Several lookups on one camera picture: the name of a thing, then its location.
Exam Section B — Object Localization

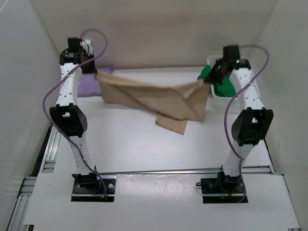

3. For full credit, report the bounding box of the purple t-shirt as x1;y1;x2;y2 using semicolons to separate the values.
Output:
77;73;101;98

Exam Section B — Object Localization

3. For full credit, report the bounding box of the beige t-shirt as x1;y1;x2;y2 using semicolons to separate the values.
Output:
95;72;210;135

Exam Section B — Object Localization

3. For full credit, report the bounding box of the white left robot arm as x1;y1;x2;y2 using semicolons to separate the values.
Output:
49;38;105;194

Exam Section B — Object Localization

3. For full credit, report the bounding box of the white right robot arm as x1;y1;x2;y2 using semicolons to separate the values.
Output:
204;45;274;193

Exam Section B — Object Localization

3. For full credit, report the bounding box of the green t-shirt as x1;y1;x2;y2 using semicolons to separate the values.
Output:
197;64;238;98

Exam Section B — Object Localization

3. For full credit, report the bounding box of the white plastic basket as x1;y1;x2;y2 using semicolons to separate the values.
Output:
206;54;262;106

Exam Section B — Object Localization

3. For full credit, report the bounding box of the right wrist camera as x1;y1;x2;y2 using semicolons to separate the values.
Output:
223;45;240;61

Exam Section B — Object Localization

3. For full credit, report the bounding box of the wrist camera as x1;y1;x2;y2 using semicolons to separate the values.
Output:
223;45;240;61
67;38;93;55

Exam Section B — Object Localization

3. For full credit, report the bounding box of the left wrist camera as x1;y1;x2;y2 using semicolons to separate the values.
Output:
67;38;93;55

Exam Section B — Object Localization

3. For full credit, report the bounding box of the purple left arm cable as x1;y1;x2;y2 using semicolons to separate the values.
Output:
42;28;109;200

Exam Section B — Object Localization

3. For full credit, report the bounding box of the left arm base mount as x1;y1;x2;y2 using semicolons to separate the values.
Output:
71;173;116;202

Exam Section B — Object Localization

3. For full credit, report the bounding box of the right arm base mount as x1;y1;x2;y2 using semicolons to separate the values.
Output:
196;172;248;204

